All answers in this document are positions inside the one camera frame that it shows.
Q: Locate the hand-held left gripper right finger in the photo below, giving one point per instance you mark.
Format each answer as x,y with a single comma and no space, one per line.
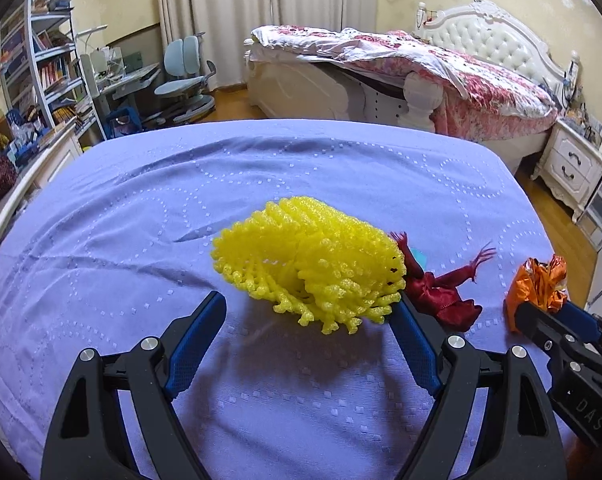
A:
416,345

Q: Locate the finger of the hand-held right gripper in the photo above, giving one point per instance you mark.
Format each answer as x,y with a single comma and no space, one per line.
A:
578,321
536,325

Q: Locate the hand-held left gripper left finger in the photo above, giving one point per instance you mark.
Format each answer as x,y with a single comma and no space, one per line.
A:
191,355

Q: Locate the orange foil wrapper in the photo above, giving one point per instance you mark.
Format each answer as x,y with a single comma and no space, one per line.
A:
538,285

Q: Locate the yellow foam fruit net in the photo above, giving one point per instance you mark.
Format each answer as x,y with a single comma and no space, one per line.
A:
306,265

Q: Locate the dark red fabric ornament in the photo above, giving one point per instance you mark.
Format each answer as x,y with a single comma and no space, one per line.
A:
441,295

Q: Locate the purple bedsheet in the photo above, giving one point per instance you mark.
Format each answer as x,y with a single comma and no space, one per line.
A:
106,260

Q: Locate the white nightstand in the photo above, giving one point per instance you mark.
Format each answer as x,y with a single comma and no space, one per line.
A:
568,165

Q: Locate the blue stool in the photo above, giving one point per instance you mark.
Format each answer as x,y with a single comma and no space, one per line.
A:
123,122

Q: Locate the grey study desk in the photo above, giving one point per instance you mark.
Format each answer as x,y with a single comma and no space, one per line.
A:
126,80

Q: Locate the light blue desk chair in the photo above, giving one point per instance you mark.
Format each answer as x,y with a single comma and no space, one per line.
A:
183,67

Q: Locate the pink floral quilt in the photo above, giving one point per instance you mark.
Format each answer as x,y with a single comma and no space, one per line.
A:
406,57

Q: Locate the white bed with tufted headboard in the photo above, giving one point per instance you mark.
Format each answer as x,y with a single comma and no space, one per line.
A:
491,35

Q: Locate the white bookshelf with books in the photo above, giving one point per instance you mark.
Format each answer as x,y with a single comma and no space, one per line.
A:
46,65

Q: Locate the beige curtains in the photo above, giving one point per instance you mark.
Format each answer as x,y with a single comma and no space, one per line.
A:
261,20

